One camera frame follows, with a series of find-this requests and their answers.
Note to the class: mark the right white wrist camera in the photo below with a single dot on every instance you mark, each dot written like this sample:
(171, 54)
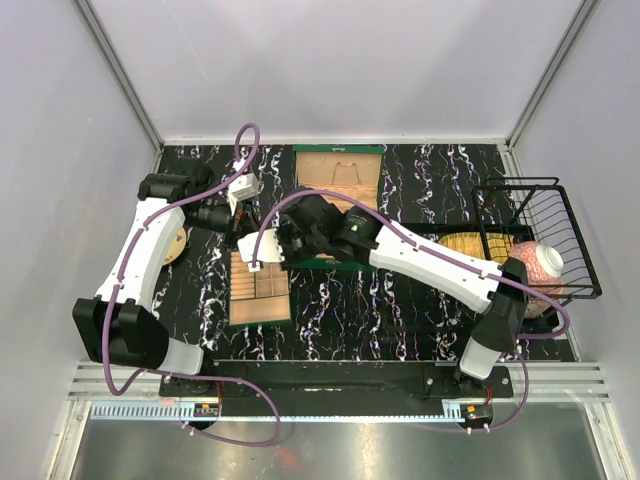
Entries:
(254, 253)

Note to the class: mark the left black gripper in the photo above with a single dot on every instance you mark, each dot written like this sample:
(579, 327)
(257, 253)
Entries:
(246, 220)

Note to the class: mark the beige jewelry tray insert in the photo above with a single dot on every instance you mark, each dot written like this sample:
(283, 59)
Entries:
(257, 298)

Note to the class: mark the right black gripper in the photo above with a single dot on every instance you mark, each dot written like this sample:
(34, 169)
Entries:
(281, 234)

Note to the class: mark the green jewelry box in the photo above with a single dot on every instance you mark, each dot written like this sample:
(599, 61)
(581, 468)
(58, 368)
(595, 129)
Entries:
(342, 189)

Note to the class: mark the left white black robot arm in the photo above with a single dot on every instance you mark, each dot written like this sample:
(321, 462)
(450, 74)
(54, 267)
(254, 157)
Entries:
(136, 337)

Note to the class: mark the woven bamboo tray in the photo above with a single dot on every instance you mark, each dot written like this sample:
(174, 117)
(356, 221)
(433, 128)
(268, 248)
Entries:
(471, 244)

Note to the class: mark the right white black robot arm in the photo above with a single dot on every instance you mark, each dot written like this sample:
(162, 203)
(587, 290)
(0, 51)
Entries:
(499, 292)

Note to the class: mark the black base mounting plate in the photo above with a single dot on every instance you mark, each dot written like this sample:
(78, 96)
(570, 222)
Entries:
(425, 379)

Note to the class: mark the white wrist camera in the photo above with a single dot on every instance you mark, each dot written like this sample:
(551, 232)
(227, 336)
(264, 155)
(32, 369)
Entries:
(254, 253)
(244, 187)

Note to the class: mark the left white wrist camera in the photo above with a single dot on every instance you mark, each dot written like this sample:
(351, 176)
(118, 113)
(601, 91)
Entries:
(244, 187)

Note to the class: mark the red patterned ceramic bowl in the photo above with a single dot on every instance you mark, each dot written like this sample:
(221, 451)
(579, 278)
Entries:
(544, 266)

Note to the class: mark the black wire dish rack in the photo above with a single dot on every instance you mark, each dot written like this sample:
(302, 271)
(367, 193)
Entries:
(512, 210)

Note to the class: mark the aluminium rail front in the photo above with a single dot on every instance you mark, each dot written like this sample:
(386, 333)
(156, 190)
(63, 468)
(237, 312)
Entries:
(236, 399)

